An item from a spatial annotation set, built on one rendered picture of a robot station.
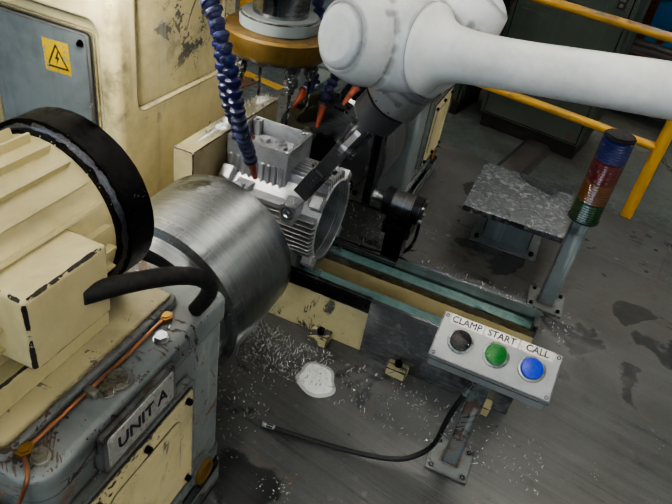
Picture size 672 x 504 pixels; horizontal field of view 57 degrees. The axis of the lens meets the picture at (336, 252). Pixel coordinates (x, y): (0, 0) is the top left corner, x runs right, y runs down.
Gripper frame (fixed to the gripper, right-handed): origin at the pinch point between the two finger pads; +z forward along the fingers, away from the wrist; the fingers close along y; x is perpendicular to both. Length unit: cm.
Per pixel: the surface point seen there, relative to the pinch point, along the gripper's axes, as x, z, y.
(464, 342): 30.8, -12.7, 19.2
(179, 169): -17.3, 10.9, 9.1
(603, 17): 37, -13, -233
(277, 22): -20.5, -16.2, -0.6
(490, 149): 59, 94, -294
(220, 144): -16.1, 7.6, 0.8
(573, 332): 62, 0, -29
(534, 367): 39.0, -17.7, 18.9
